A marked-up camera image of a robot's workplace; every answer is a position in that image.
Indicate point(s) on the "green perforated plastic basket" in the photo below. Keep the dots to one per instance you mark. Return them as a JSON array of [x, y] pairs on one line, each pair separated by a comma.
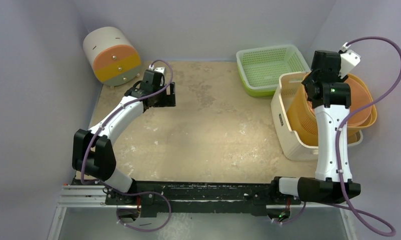
[[260, 68]]

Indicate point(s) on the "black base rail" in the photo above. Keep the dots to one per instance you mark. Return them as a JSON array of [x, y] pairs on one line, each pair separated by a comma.
[[153, 197]]

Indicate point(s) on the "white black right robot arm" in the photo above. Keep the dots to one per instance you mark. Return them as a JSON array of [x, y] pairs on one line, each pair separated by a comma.
[[330, 96]]

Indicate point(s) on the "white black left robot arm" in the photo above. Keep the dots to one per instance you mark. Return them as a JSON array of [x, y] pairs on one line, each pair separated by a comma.
[[93, 153]]

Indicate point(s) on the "yellow orange slatted bin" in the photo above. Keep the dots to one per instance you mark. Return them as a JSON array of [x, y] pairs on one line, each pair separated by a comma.
[[303, 121]]

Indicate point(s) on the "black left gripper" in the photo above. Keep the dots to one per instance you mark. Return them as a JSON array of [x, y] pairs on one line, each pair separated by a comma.
[[168, 100]]

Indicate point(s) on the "aluminium extrusion frame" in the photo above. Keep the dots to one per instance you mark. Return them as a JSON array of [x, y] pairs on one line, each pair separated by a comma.
[[82, 214]]

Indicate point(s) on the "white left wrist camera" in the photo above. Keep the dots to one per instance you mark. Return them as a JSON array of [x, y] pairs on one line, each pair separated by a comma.
[[160, 69]]

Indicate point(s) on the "round drawer cabinet white orange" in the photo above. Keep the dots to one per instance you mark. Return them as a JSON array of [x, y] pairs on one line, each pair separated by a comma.
[[112, 57]]

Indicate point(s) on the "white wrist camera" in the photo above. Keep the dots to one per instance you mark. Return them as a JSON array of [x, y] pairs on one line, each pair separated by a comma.
[[160, 69], [349, 60]]

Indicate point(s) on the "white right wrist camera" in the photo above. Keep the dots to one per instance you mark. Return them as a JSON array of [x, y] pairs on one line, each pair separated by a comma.
[[349, 60]]

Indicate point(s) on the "cream perforated laundry basket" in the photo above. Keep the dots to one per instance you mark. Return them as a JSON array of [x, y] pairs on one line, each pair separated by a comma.
[[289, 140]]

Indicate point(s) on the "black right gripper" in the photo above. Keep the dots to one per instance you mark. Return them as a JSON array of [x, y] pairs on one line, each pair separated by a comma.
[[310, 79]]

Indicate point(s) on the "peach plastic bucket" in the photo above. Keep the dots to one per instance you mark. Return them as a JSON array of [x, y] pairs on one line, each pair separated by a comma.
[[360, 96]]

